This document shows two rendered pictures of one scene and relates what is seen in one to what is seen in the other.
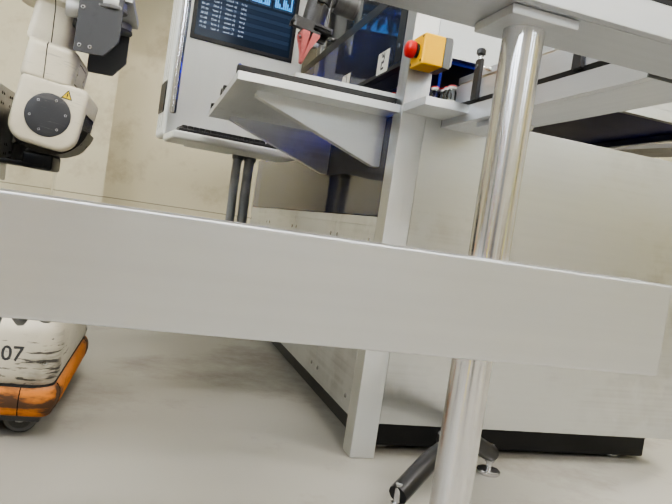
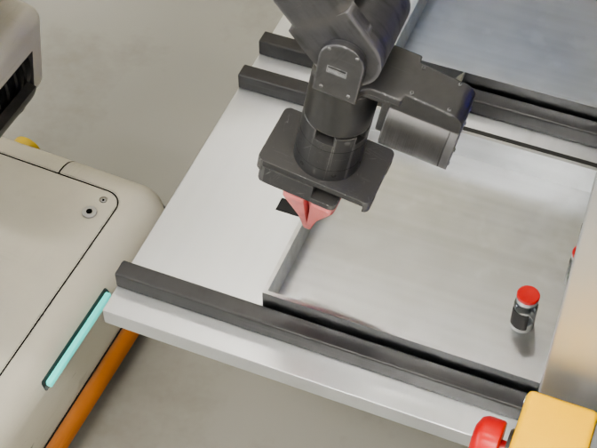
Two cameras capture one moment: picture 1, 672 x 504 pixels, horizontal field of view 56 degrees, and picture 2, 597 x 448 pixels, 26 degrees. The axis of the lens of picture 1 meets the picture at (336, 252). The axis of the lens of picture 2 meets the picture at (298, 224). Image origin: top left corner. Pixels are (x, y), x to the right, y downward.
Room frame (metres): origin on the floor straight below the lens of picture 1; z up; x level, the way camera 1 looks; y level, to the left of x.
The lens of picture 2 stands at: (1.03, -0.30, 1.85)
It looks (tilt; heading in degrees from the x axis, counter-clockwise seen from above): 50 degrees down; 39
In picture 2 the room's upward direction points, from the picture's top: straight up
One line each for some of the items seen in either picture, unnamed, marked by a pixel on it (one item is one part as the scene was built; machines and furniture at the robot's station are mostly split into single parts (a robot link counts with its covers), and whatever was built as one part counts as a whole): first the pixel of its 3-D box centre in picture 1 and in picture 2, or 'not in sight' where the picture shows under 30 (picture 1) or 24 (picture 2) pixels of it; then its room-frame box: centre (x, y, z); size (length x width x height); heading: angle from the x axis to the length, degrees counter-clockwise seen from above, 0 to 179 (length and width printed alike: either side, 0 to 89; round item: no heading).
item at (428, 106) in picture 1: (441, 109); not in sight; (1.51, -0.20, 0.87); 0.14 x 0.13 x 0.02; 107
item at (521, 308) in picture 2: not in sight; (524, 310); (1.68, -0.03, 0.90); 0.02 x 0.02 x 0.04
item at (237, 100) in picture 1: (303, 114); (463, 132); (1.86, 0.15, 0.87); 0.70 x 0.48 x 0.02; 17
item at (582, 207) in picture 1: (401, 265); not in sight; (2.69, -0.28, 0.44); 2.06 x 1.00 x 0.88; 17
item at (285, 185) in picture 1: (297, 178); not in sight; (2.57, 0.20, 0.73); 1.98 x 0.01 x 0.25; 17
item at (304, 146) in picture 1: (279, 146); not in sight; (2.10, 0.23, 0.79); 0.34 x 0.03 x 0.13; 107
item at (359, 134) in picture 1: (318, 130); not in sight; (1.62, 0.09, 0.79); 0.34 x 0.03 x 0.13; 107
